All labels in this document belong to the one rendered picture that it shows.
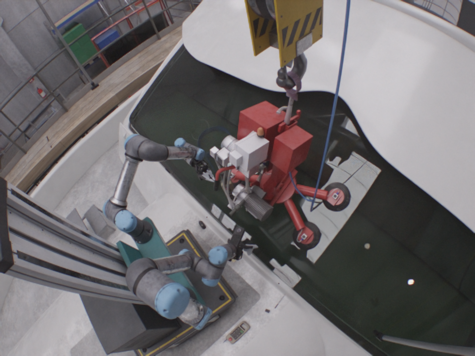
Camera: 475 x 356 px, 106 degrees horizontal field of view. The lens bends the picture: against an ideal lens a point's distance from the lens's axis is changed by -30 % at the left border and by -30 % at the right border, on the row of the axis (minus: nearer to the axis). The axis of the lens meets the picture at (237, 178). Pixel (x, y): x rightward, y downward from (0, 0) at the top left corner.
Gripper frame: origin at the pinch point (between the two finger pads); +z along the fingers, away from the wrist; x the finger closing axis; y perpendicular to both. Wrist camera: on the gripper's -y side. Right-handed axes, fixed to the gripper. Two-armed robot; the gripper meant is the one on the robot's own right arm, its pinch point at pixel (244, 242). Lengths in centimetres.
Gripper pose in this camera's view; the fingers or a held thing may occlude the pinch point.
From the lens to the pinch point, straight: 142.4
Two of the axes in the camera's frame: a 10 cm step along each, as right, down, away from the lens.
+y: -2.4, 9.7, -0.2
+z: 3.5, 1.0, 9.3
